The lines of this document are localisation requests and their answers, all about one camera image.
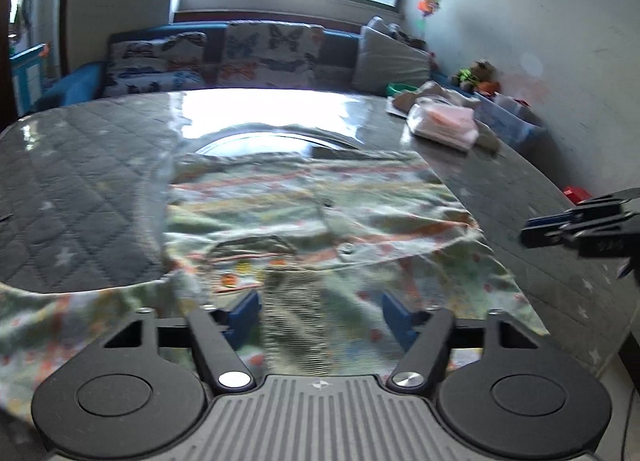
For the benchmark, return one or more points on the green bowl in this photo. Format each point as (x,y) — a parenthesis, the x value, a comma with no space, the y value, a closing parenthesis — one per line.
(400,89)

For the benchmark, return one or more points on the large butterfly print cushion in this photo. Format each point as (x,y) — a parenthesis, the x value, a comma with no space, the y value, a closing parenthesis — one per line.
(270,53)

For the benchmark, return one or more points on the blue sofa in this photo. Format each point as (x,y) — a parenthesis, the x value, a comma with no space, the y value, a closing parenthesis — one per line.
(340,48)

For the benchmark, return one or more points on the red box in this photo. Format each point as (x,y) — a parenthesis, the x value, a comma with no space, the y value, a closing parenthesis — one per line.
(576,193)

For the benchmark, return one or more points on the green floral garment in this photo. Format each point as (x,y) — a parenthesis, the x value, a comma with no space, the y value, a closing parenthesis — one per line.
(300,211)

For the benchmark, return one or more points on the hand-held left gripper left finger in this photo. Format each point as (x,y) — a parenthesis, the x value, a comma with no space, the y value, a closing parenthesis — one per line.
(245,312)

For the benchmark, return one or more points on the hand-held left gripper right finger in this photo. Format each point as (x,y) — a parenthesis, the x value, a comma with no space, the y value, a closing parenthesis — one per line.
(397,316)

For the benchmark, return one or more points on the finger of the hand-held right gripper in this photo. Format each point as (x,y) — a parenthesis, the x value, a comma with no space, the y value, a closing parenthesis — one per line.
(600,206)
(545,233)

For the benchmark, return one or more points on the bag of pink clothes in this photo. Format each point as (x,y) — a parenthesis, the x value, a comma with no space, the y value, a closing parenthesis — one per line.
(442,123)

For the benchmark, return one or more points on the colourful pinwheel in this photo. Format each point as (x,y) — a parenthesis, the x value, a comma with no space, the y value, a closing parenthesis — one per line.
(430,3)

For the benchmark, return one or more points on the small butterfly print cushion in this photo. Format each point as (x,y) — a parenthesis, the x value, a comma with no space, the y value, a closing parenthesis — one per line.
(155,82)
(155,53)

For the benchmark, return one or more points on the pale cloth pile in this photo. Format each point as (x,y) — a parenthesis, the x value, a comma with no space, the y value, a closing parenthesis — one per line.
(400,33)

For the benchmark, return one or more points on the round black induction cooker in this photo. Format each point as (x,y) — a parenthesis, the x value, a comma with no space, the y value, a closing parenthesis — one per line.
(280,138)

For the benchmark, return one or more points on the grey cushion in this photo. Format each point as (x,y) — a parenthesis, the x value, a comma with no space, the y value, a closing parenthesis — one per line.
(390,63)

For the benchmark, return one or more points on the blue storage box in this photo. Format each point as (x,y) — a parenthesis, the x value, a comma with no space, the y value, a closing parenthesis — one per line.
(510,118)

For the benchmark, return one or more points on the plush toy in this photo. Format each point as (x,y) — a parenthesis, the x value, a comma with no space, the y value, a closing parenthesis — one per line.
(477,75)

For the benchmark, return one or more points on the beige garment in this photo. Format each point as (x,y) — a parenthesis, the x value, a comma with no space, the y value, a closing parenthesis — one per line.
(487,136)

